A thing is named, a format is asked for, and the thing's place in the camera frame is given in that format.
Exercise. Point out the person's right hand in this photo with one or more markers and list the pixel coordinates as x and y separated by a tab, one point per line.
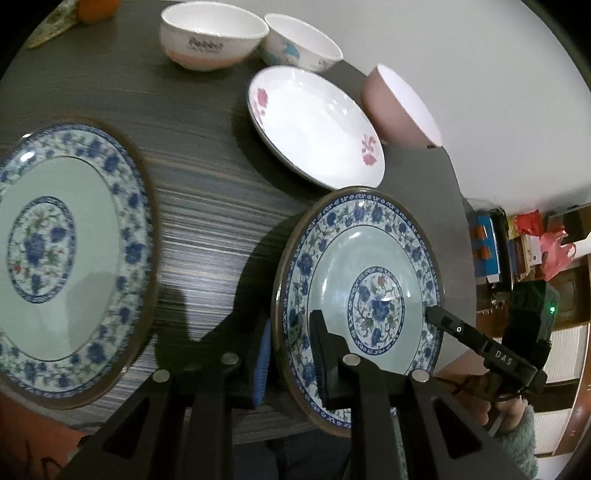
466	376

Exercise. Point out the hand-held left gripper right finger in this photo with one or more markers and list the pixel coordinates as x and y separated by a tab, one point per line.
319	360

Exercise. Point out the orange lidded tea bowl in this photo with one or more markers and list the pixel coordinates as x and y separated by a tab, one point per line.
97	10

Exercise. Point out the floral ceramic teapot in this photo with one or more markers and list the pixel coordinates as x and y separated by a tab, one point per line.
51	27

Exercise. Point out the white and wooden cabinet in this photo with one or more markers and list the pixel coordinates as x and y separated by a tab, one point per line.
561	415

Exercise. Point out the white bowl with blue print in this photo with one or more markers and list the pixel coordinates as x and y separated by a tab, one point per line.
300	46

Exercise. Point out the red packet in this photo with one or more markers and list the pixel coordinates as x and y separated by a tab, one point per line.
526	224

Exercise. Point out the pink plastic bag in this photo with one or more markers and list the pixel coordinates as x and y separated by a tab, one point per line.
556	254

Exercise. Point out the person's right forearm fuzzy sleeve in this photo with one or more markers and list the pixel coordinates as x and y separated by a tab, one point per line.
519	443

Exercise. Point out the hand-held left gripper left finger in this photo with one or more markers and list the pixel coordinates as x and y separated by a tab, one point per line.
260	364

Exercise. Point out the small blue floral plate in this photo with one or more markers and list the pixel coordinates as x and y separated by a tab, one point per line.
364	249

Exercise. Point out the white plate with pink flowers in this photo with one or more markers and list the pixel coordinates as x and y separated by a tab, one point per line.
314	124

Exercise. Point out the blue box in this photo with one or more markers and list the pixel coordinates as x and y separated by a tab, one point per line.
487	244

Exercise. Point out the large blue floral plate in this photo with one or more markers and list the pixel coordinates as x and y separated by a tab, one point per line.
69	249

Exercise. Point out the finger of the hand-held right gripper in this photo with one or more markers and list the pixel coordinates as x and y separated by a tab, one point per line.
480	344

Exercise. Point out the white bowl with pink base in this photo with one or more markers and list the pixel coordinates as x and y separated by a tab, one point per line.
207	37

